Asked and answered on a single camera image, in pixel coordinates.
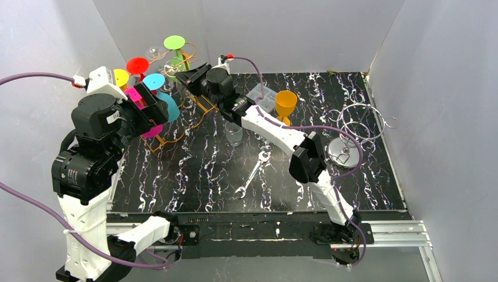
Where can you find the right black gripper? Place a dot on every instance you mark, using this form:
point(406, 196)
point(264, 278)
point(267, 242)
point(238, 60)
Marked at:
point(200, 80)

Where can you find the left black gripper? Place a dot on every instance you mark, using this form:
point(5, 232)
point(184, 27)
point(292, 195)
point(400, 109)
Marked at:
point(144, 104)

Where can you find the clear champagne flute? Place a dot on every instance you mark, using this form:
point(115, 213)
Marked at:
point(170, 68)

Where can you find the blue wine glass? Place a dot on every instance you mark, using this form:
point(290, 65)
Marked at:
point(155, 81)

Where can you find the orange glass yellow base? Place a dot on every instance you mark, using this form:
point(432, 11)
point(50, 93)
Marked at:
point(285, 105)

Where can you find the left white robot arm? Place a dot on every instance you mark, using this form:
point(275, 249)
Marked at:
point(105, 121)

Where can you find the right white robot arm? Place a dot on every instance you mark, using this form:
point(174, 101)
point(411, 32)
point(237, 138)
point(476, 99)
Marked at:
point(301, 143)

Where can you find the pink wine glass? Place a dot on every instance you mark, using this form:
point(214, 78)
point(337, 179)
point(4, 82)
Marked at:
point(135, 97)

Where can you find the green wine glass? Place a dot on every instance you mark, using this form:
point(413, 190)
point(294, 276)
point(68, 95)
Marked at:
point(175, 43)

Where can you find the clear wine glass rear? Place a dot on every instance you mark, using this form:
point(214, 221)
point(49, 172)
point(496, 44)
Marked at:
point(155, 52)

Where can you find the red wine glass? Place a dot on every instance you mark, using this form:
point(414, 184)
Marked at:
point(137, 67)

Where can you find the clear tumbler glass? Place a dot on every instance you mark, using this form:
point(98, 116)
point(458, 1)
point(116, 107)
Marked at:
point(234, 133)

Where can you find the orange glass yellow foot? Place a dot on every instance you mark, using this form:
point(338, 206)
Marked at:
point(121, 77)

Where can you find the clear plastic screw box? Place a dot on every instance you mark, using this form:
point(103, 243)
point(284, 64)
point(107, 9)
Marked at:
point(268, 102)

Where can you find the silver combination wrench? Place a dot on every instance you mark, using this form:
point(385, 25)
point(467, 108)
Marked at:
point(263, 157)

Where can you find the gold wire glass rack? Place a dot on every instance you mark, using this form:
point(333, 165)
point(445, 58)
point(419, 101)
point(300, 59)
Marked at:
point(193, 109)

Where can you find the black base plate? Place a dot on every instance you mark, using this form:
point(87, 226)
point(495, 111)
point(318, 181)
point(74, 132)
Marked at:
point(264, 235)

